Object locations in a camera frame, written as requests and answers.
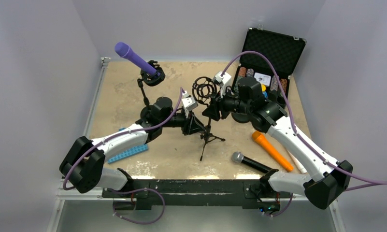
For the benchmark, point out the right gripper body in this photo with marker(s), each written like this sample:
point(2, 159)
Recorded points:
point(227, 104)

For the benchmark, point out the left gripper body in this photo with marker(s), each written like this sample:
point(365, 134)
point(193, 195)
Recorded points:
point(185, 119)

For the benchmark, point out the black tripod stand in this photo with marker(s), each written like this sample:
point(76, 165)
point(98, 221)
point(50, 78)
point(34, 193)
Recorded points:
point(203, 88)

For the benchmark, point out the orange microphone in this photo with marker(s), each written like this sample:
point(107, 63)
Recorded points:
point(260, 139)

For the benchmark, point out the black silver microphone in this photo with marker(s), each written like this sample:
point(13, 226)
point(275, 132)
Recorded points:
point(239, 157)

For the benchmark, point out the white microphone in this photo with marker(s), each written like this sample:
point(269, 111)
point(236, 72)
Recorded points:
point(301, 168)

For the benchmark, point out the orange mic round stand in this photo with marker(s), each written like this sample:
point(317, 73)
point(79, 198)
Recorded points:
point(242, 118)

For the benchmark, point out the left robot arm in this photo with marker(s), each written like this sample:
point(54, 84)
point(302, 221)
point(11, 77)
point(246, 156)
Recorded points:
point(84, 163)

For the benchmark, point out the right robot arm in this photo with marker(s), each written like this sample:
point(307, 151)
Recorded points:
point(326, 177)

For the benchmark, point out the purple mic black stand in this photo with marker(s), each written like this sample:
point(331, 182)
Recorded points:
point(151, 80)

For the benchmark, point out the purple microphone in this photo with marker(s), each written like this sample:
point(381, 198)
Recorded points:
point(125, 52)

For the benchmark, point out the white playing card box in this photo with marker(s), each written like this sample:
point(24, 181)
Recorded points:
point(263, 79)

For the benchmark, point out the blue lego baseplate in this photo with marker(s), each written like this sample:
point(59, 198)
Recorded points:
point(127, 153)

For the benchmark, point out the black poker chip case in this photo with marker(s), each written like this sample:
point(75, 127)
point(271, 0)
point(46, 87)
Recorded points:
point(283, 51)

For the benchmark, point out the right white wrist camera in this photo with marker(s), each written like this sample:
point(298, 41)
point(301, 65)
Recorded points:
point(223, 80)

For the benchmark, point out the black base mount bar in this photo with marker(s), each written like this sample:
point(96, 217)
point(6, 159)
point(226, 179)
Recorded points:
point(246, 193)

